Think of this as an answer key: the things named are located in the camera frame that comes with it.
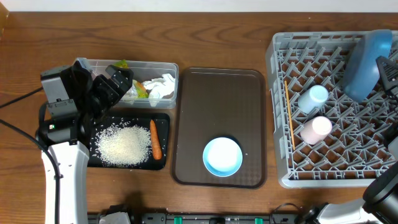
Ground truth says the light blue cup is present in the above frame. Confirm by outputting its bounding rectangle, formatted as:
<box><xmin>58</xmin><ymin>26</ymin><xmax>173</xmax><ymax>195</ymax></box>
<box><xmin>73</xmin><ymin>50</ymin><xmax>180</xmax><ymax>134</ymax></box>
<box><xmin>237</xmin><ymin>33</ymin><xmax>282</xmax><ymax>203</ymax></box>
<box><xmin>298</xmin><ymin>85</ymin><xmax>329</xmax><ymax>114</ymax></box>

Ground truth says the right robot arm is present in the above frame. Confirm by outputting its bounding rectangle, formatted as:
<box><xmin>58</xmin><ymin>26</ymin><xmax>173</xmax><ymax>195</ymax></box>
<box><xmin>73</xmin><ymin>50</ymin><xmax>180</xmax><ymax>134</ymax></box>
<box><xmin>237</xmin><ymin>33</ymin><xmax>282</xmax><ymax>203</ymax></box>
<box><xmin>295</xmin><ymin>56</ymin><xmax>397</xmax><ymax>224</ymax></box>

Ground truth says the white rice pile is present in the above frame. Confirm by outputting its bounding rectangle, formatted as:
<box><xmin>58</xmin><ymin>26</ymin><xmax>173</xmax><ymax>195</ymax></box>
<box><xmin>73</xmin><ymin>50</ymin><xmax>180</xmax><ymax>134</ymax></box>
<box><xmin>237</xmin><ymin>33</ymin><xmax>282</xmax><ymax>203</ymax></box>
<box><xmin>91</xmin><ymin>123</ymin><xmax>151</xmax><ymax>167</ymax></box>

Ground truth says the brown serving tray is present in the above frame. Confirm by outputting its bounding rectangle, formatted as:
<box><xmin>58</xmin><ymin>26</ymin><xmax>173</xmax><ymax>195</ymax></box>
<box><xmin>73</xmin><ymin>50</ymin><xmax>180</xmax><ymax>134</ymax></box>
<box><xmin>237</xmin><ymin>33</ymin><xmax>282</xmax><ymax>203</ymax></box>
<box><xmin>171</xmin><ymin>68</ymin><xmax>267</xmax><ymax>189</ymax></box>

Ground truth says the clear plastic bin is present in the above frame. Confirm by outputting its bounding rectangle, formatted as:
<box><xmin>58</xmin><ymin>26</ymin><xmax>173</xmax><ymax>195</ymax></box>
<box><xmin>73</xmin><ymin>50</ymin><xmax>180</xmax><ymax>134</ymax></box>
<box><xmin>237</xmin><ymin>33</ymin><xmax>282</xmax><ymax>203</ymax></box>
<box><xmin>83</xmin><ymin>58</ymin><xmax>180</xmax><ymax>110</ymax></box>

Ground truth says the orange carrot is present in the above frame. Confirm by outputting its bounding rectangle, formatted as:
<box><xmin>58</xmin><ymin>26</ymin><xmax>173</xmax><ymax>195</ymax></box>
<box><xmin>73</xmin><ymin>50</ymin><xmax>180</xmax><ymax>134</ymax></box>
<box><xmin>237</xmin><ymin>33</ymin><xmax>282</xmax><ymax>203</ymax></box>
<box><xmin>150</xmin><ymin>120</ymin><xmax>163</xmax><ymax>160</ymax></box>

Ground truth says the pink cup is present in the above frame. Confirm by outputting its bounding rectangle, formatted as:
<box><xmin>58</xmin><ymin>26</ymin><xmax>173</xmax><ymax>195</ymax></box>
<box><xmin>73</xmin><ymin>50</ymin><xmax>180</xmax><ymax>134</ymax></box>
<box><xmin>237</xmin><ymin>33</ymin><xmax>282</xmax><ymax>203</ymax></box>
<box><xmin>300</xmin><ymin>116</ymin><xmax>333</xmax><ymax>145</ymax></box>

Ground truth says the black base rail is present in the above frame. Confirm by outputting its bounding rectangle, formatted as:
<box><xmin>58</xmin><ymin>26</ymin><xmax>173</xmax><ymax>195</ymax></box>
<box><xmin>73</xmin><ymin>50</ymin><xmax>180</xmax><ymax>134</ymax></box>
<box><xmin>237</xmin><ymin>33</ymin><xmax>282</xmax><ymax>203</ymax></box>
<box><xmin>88</xmin><ymin>204</ymin><xmax>298</xmax><ymax>224</ymax></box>

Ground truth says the black plastic tray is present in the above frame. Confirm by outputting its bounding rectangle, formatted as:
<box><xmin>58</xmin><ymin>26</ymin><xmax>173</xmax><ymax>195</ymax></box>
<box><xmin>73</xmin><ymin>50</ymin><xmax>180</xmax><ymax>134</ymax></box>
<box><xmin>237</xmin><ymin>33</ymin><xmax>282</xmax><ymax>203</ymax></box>
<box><xmin>88</xmin><ymin>113</ymin><xmax>170</xmax><ymax>170</ymax></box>

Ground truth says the light blue rice bowl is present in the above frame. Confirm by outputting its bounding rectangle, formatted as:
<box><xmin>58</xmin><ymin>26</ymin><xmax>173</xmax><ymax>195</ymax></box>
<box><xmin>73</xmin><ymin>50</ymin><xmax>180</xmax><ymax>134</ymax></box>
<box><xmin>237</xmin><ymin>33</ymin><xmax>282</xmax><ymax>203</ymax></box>
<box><xmin>202</xmin><ymin>137</ymin><xmax>243</xmax><ymax>177</ymax></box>

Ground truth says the dark blue plate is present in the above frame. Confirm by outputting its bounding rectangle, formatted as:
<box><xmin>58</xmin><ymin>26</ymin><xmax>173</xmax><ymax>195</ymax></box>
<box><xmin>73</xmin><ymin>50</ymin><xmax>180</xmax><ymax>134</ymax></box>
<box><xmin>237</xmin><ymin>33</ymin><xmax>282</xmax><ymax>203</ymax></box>
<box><xmin>343</xmin><ymin>29</ymin><xmax>392</xmax><ymax>103</ymax></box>

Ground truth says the grey dishwasher rack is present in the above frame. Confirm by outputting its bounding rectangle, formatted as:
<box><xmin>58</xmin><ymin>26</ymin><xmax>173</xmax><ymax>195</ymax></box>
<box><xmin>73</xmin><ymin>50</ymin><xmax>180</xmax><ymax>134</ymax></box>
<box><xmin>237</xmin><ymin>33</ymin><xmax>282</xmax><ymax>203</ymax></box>
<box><xmin>266</xmin><ymin>31</ymin><xmax>397</xmax><ymax>188</ymax></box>

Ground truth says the yellow green snack wrapper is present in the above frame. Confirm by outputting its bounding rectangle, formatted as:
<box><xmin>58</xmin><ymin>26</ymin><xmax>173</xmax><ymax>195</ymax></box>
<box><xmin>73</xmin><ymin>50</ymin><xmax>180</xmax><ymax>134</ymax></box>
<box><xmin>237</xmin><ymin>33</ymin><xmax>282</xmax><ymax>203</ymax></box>
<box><xmin>114</xmin><ymin>60</ymin><xmax>149</xmax><ymax>101</ymax></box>

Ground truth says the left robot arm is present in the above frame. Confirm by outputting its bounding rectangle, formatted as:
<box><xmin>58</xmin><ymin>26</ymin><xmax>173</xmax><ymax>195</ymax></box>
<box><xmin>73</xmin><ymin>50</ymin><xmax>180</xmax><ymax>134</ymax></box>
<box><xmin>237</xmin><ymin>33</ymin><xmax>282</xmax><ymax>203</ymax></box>
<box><xmin>36</xmin><ymin>58</ymin><xmax>134</xmax><ymax>223</ymax></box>

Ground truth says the white napkin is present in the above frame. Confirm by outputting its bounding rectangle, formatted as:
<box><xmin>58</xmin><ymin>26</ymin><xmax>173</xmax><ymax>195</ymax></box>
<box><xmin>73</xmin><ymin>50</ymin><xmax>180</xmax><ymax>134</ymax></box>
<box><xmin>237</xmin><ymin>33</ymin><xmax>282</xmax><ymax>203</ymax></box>
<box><xmin>142</xmin><ymin>73</ymin><xmax>175</xmax><ymax>107</ymax></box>

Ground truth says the wooden chopstick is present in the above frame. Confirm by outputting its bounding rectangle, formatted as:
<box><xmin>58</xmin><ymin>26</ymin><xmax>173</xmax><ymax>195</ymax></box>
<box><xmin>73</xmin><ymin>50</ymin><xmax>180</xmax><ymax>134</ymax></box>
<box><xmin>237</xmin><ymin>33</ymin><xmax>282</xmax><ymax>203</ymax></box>
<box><xmin>284</xmin><ymin>80</ymin><xmax>295</xmax><ymax>151</ymax></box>

